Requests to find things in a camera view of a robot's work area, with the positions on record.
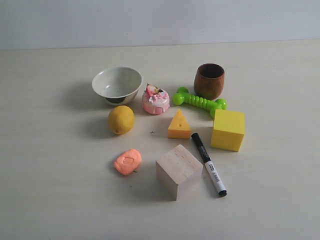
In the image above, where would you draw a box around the pink round peach-like object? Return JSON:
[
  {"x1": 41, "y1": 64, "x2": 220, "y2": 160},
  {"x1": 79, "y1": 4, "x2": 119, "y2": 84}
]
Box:
[{"x1": 113, "y1": 148, "x2": 142, "y2": 176}]

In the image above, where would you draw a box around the pink toy cake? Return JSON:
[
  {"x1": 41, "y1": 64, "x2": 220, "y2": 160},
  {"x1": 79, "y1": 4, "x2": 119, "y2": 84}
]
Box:
[{"x1": 142, "y1": 83, "x2": 170, "y2": 115}]

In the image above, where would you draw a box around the yellow cheese wedge toy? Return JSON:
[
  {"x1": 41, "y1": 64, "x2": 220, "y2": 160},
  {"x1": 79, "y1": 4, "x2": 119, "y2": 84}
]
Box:
[{"x1": 167, "y1": 109, "x2": 192, "y2": 139}]

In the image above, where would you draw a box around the green bone-shaped toy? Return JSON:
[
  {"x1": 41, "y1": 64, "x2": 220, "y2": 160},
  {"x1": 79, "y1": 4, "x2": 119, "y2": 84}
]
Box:
[{"x1": 172, "y1": 86, "x2": 228, "y2": 119}]

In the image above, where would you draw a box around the yellow lemon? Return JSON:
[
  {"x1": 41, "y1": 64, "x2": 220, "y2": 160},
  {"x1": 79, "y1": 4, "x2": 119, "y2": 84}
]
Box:
[{"x1": 108, "y1": 105, "x2": 135, "y2": 135}]

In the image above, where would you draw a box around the light wooden cube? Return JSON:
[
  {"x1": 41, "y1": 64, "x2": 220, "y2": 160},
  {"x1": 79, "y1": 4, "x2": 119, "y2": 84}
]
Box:
[{"x1": 155, "y1": 144, "x2": 203, "y2": 201}]

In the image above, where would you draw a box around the white ceramic bowl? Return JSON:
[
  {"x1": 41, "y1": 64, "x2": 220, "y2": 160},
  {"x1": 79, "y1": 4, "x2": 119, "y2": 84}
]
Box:
[{"x1": 91, "y1": 66, "x2": 143, "y2": 106}]

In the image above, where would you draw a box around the brown wooden cup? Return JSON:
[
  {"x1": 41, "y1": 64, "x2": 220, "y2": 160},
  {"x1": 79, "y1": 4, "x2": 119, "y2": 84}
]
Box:
[{"x1": 193, "y1": 63, "x2": 225, "y2": 100}]

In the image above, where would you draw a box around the yellow foam cube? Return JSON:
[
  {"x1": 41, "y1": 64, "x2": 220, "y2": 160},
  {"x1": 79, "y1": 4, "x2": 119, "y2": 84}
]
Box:
[{"x1": 210, "y1": 109, "x2": 245, "y2": 152}]

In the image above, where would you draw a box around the black and white marker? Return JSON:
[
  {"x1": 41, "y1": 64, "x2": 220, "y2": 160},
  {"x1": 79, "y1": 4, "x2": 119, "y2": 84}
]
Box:
[{"x1": 191, "y1": 133, "x2": 228, "y2": 197}]

